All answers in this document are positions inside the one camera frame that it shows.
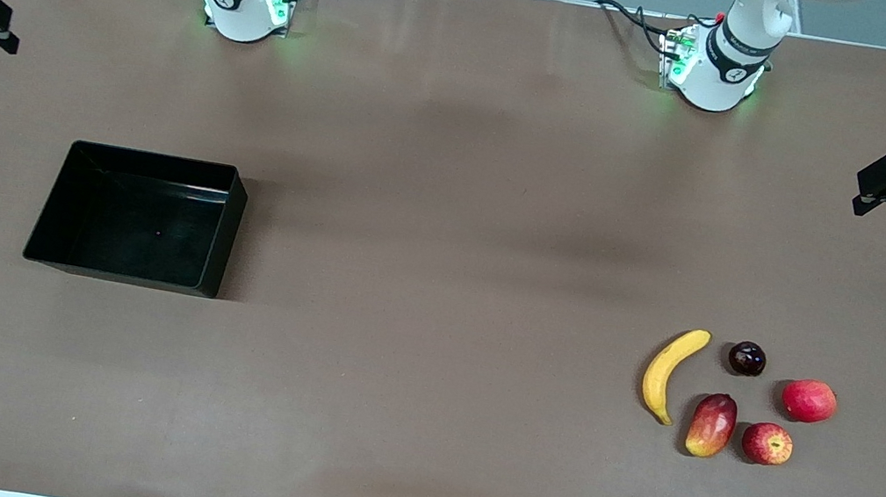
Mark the red apple right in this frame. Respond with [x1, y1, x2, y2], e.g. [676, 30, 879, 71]
[778, 375, 841, 428]

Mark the brown table cover mat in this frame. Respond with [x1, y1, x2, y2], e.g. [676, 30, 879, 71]
[0, 0, 886, 497]

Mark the dark purple plum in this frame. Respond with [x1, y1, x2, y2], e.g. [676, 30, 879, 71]
[724, 339, 770, 379]

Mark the black plastic box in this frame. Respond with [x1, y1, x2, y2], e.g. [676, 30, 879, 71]
[20, 134, 253, 303]

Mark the yellow banana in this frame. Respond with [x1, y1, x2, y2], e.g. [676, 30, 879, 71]
[637, 322, 712, 431]

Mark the red yellow mango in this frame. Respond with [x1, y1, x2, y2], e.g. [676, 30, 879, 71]
[682, 389, 741, 463]

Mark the red yellow apple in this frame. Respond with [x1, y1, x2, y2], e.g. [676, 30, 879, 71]
[738, 419, 796, 470]

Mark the black left arm base cable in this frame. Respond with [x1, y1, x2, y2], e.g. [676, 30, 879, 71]
[589, 0, 721, 65]

